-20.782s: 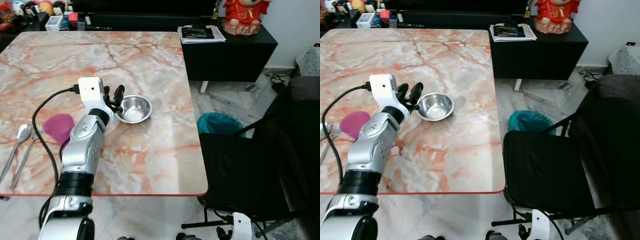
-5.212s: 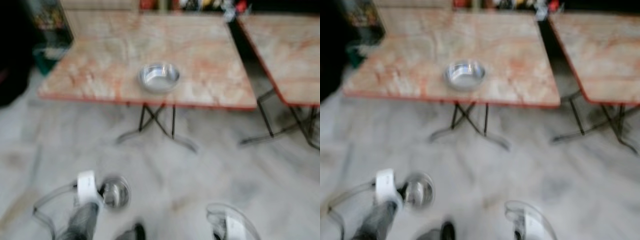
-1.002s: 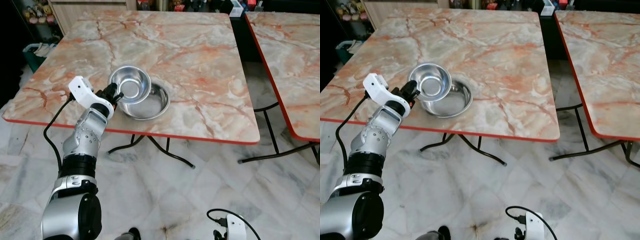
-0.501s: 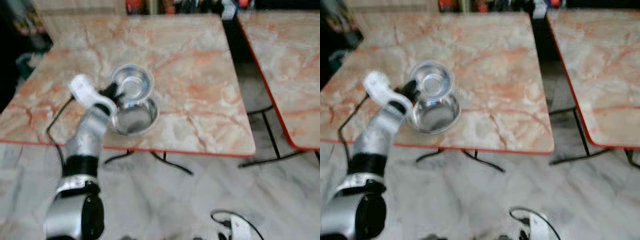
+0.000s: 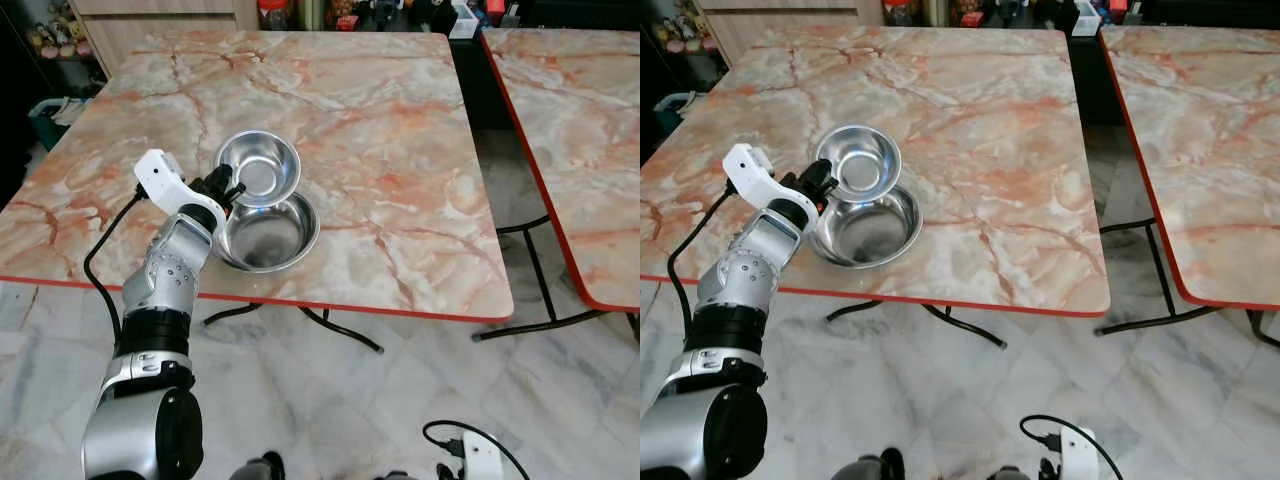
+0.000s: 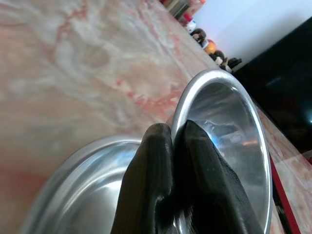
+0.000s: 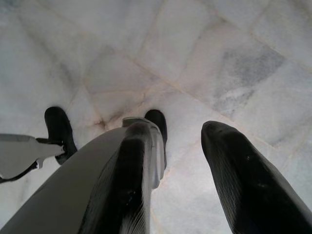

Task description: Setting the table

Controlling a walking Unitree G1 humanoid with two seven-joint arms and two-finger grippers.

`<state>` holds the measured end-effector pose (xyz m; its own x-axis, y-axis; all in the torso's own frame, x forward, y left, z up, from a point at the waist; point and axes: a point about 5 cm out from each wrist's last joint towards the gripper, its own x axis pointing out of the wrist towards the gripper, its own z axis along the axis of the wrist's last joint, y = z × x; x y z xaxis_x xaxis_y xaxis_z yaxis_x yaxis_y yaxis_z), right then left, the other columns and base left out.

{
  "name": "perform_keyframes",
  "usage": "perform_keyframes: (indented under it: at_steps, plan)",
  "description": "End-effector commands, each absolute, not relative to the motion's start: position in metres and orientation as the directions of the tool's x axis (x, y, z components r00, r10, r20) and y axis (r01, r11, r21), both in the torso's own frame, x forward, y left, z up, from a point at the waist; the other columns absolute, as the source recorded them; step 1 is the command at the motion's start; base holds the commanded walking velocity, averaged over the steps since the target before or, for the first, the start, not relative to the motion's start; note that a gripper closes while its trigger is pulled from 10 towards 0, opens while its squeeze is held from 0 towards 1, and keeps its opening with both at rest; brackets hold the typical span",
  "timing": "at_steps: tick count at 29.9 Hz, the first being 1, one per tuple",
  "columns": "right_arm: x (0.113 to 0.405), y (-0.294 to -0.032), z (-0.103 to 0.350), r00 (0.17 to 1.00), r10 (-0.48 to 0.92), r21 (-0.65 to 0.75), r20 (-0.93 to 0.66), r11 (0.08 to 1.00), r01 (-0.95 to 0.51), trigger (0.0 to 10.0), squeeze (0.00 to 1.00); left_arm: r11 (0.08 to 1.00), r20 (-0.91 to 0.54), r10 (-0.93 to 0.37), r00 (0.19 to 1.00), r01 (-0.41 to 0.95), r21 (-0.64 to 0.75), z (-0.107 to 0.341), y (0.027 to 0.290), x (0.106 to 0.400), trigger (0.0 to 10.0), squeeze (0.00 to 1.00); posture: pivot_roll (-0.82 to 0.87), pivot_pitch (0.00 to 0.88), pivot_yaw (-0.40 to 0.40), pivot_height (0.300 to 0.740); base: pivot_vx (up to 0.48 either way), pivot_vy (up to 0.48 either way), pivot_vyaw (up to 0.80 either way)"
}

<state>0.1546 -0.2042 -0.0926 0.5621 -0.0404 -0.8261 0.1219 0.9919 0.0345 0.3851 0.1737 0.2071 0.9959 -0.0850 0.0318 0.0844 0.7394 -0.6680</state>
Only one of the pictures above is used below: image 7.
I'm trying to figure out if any grey left robot leg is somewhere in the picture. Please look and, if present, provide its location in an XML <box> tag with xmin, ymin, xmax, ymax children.
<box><xmin>0</xmin><ymin>133</ymin><xmax>63</xmax><ymax>181</ymax></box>

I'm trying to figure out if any black robot leg cable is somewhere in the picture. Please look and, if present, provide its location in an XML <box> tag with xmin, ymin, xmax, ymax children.
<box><xmin>0</xmin><ymin>137</ymin><xmax>67</xmax><ymax>184</ymax></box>

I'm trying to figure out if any black right robot foot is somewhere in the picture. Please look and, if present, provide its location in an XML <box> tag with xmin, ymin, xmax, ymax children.
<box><xmin>144</xmin><ymin>109</ymin><xmax>168</xmax><ymax>169</ymax></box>

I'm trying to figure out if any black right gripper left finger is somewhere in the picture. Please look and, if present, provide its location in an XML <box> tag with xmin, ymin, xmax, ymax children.
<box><xmin>79</xmin><ymin>121</ymin><xmax>153</xmax><ymax>234</ymax></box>

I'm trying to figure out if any black robot foot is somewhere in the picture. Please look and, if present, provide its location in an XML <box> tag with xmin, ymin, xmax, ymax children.
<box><xmin>144</xmin><ymin>109</ymin><xmax>168</xmax><ymax>169</ymax></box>
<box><xmin>44</xmin><ymin>106</ymin><xmax>78</xmax><ymax>165</ymax></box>

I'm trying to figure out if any black left robot foot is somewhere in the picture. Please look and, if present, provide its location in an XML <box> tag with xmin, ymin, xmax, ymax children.
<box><xmin>44</xmin><ymin>106</ymin><xmax>78</xmax><ymax>165</ymax></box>

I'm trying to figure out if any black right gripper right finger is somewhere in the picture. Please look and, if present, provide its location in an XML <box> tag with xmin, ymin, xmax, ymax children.
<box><xmin>201</xmin><ymin>120</ymin><xmax>312</xmax><ymax>234</ymax></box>

